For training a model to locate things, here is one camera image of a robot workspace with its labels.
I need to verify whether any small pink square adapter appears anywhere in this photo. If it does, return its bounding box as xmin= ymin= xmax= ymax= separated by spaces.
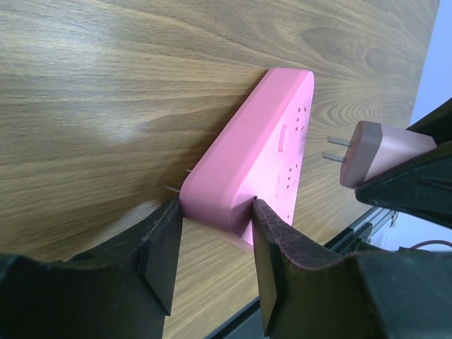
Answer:
xmin=322 ymin=121 xmax=436 ymax=189

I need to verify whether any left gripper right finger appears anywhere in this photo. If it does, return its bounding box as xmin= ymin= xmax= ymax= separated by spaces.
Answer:
xmin=252 ymin=199 xmax=451 ymax=338

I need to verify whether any pink triangular power strip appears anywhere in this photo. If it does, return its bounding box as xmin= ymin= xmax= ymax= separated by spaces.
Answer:
xmin=179 ymin=68 xmax=315 ymax=251

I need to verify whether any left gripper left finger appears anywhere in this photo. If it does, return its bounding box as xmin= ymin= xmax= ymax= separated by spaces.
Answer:
xmin=1 ymin=198 xmax=183 ymax=338

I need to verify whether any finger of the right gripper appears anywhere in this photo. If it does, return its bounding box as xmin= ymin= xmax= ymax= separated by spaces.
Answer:
xmin=355 ymin=143 xmax=451 ymax=228
xmin=408 ymin=98 xmax=452 ymax=145

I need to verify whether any aluminium front rail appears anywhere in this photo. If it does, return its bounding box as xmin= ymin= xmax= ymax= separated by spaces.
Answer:
xmin=324 ymin=207 xmax=398 ymax=256

